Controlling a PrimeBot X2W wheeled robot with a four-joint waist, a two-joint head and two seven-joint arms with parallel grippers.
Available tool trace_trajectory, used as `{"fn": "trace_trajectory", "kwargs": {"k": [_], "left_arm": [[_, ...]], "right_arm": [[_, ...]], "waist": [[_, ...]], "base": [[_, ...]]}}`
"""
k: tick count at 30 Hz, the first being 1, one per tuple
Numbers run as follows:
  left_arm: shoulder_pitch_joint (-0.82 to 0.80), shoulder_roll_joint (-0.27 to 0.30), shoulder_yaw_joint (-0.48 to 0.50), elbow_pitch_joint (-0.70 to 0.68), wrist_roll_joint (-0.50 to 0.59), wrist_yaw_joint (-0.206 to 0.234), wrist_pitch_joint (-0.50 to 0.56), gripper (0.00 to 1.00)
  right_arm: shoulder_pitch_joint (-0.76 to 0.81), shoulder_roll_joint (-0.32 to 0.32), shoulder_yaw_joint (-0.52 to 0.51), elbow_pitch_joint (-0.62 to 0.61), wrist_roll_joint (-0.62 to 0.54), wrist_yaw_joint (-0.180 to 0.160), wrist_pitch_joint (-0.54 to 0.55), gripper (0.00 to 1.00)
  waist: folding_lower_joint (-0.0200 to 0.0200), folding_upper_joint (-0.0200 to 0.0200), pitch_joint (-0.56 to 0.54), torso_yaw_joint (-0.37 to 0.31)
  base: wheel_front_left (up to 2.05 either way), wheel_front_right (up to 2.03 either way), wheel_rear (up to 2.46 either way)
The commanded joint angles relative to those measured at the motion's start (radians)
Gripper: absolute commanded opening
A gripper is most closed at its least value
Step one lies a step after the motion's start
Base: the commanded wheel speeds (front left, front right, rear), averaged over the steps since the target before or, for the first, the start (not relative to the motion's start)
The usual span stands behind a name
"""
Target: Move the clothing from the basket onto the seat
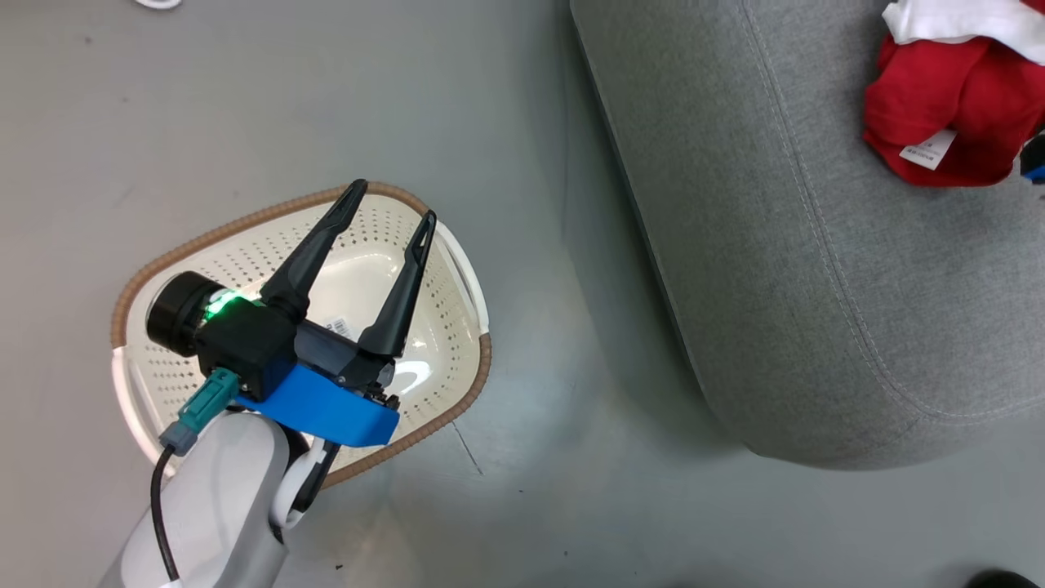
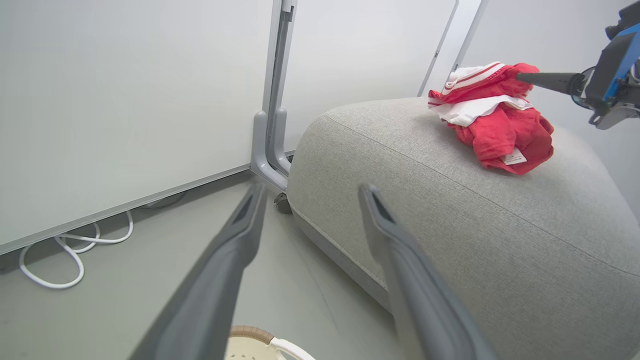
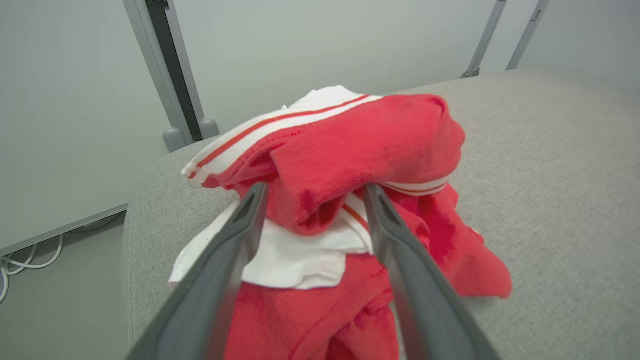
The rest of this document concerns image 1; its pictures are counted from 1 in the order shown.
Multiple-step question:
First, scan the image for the plain red garment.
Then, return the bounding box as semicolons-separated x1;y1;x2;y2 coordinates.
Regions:
863;34;1045;189

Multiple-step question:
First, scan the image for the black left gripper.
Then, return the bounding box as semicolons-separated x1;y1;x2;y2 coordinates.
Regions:
145;179;438;408

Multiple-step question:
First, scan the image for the red white striped garment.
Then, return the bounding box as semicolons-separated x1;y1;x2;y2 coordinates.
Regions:
880;0;1045;65

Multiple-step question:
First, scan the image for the blue left camera mount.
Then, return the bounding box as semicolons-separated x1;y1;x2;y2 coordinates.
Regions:
235;363;401;448

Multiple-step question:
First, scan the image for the white perforated basket brown rim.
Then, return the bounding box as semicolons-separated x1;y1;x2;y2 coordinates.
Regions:
110;181;493;489

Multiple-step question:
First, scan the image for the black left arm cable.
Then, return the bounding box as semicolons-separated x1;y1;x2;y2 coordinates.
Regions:
149;367;242;586

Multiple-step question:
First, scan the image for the grey fabric sofa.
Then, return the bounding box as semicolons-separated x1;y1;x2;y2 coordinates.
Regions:
569;0;1045;472

